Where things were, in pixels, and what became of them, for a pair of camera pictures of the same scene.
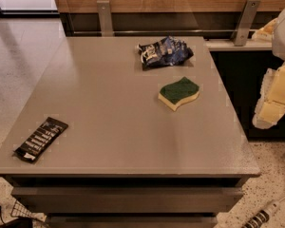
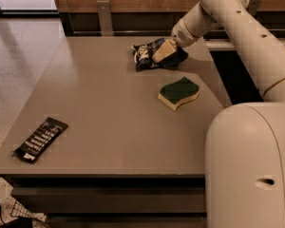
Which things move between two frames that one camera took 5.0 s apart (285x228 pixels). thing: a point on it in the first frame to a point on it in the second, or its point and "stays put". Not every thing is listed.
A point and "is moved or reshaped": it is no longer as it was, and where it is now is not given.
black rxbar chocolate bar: [39, 140] stays put
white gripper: [284, 35] to [182, 36]
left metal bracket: [105, 20] stays put
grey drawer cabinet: [128, 132] stays put
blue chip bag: [168, 51] is moved or reshaped
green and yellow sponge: [173, 95] stays put
